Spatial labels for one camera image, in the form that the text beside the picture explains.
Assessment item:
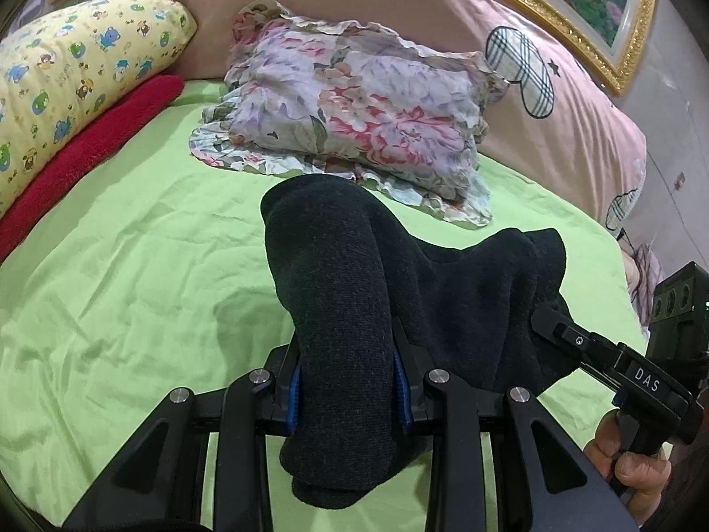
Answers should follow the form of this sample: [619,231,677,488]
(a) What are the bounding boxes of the black pants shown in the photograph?
[261,176,578,509]

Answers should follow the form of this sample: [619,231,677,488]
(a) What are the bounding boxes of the person's right hand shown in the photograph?
[584,411,672,526]

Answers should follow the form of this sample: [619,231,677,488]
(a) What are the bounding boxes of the striped purple cloth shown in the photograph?
[618,229,665,328]

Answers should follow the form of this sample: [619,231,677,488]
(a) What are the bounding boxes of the pink headboard cushion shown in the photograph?
[175,0,647,233]

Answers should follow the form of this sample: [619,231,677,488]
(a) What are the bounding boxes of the red towel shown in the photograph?
[1,74,184,258]

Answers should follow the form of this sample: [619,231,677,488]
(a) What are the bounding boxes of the floral pillow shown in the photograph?
[189,0,507,227]

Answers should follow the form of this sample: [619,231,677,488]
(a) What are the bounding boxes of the yellow cartoon pillow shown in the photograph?
[0,0,197,211]

